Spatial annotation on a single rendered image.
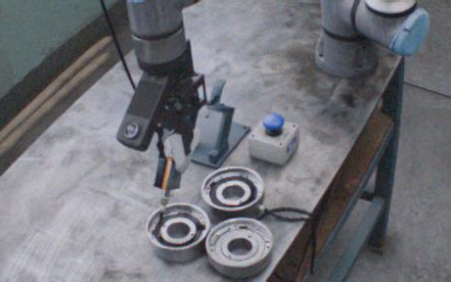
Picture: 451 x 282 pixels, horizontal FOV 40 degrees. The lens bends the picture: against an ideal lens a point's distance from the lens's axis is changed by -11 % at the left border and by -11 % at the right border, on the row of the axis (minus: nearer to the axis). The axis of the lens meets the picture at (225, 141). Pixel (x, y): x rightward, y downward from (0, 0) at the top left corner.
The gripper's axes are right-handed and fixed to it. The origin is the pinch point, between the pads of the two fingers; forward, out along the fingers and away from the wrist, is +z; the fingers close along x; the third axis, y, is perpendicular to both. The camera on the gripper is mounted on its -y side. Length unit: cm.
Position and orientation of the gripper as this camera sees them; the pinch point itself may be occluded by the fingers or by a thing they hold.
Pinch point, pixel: (170, 166)
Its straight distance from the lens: 108.3
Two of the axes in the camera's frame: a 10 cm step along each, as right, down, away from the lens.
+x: -8.7, -2.6, 4.2
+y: 4.9, -5.9, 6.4
